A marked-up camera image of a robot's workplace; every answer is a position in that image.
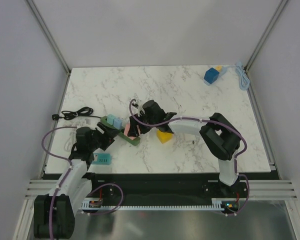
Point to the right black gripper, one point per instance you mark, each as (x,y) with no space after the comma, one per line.
(134,130)

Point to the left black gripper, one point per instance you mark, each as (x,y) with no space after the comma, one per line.
(107,136)

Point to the pink cube plug adapter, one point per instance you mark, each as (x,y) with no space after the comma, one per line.
(131,132)

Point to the green power strip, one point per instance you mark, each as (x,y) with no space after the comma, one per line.
(133,142)

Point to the teal USB power strip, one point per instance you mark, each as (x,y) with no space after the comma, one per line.
(102,159)

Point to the yellow cube plug adapter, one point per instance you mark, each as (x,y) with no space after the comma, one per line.
(164,137)

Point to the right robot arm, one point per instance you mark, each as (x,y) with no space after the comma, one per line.
(220,137)

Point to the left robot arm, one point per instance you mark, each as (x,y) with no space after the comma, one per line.
(55,211)

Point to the light blue plug adapter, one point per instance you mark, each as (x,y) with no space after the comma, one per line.
(117,123)

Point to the teal plug adapter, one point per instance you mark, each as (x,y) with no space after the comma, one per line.
(110,119)

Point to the small yellow plug adapter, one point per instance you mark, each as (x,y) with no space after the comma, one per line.
(218,68)

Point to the dark blue cube adapter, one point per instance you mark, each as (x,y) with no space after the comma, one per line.
(211,75)

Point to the light blue power strip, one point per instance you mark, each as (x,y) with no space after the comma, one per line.
(222,72)

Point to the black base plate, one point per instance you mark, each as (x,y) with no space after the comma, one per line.
(164,190)

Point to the white slotted cable duct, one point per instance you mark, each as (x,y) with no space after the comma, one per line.
(93,205)

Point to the left aluminium frame post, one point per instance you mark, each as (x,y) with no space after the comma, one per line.
(48,35)

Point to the aluminium frame post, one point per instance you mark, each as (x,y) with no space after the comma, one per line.
(48,35)
(266,33)

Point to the right aluminium frame post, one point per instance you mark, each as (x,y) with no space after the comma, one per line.
(266,33)

